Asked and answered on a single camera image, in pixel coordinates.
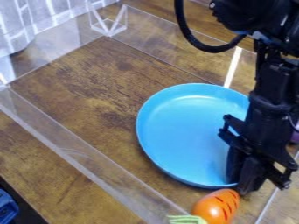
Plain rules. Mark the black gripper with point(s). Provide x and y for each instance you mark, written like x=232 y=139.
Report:
x=256 y=142

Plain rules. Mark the orange toy carrot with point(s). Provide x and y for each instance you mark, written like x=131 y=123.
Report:
x=214 y=209

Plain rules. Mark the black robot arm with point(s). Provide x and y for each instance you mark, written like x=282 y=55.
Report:
x=271 y=22

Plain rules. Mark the purple toy eggplant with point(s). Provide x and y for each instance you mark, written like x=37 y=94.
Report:
x=295 y=135

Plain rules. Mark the blue plastic plate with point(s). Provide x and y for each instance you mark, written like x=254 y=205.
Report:
x=178 y=126

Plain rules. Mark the blue object at corner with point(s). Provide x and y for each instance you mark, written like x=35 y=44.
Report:
x=8 y=207

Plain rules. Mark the white patterned curtain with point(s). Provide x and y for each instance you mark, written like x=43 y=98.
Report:
x=24 y=18

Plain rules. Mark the clear acrylic enclosure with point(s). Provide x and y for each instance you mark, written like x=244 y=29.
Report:
x=71 y=90

